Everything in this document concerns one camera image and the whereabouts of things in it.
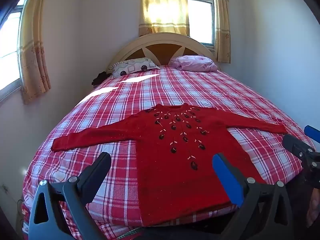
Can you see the patterned white pillow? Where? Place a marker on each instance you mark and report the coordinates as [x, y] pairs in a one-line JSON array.
[[135, 66]]

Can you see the red plaid bed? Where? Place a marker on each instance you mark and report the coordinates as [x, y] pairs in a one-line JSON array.
[[220, 97]]

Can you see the pink pillow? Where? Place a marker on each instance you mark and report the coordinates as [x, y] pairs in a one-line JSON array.
[[195, 62]]

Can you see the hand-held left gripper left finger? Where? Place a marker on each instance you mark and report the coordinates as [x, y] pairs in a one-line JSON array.
[[97, 170]]

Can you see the cream and brown headboard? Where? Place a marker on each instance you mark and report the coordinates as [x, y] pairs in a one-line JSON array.
[[162, 50]]

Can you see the large sliding window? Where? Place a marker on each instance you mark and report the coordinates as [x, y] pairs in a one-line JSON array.
[[7, 42]]

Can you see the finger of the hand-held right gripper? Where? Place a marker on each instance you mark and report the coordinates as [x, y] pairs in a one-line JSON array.
[[295, 145], [312, 133]]

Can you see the person's right hand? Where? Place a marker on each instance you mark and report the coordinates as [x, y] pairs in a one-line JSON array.
[[314, 207]]

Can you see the red knitted sweater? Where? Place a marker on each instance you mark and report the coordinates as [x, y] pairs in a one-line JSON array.
[[180, 175]]

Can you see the dark cloth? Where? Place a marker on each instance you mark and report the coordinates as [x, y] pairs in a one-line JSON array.
[[100, 78]]

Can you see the beige floral curtain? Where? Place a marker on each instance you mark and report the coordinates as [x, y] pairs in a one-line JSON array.
[[162, 10], [32, 55], [222, 30]]

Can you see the small sliding window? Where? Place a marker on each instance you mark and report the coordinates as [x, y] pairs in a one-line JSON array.
[[200, 20]]

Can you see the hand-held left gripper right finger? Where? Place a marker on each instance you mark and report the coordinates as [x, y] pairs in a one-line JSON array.
[[228, 180]]

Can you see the green plaid cloth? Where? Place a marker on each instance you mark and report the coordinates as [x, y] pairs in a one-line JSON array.
[[127, 233]]

